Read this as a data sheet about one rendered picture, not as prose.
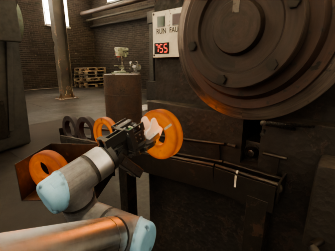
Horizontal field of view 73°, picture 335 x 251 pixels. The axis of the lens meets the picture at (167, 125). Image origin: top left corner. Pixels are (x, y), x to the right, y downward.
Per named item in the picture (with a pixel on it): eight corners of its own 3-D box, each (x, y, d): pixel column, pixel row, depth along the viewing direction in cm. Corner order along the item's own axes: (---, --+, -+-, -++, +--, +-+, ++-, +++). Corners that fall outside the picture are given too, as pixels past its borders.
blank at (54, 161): (40, 141, 78) (32, 144, 75) (76, 163, 76) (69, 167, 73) (32, 175, 84) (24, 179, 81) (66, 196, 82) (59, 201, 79)
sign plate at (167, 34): (155, 57, 100) (155, 13, 95) (207, 56, 84) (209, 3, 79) (152, 57, 98) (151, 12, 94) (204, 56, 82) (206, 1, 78)
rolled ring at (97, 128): (88, 131, 124) (93, 129, 126) (105, 158, 119) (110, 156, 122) (101, 110, 113) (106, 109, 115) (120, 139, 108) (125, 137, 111)
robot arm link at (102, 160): (105, 186, 51) (85, 175, 56) (120, 174, 54) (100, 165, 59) (94, 159, 48) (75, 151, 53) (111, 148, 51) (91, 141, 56)
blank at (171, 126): (159, 164, 74) (152, 167, 71) (138, 123, 77) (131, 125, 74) (193, 144, 64) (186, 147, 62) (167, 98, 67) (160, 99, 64)
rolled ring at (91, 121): (90, 116, 120) (96, 115, 123) (73, 116, 132) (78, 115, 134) (96, 149, 124) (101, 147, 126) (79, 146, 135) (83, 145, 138)
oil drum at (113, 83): (127, 121, 414) (124, 72, 391) (150, 127, 378) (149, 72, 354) (99, 128, 370) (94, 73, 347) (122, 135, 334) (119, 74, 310)
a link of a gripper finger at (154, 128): (166, 111, 65) (145, 126, 59) (170, 129, 68) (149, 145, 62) (158, 110, 67) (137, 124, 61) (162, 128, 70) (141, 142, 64)
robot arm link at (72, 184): (44, 208, 49) (27, 179, 45) (86, 178, 56) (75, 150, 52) (62, 225, 45) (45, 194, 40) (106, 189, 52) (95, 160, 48)
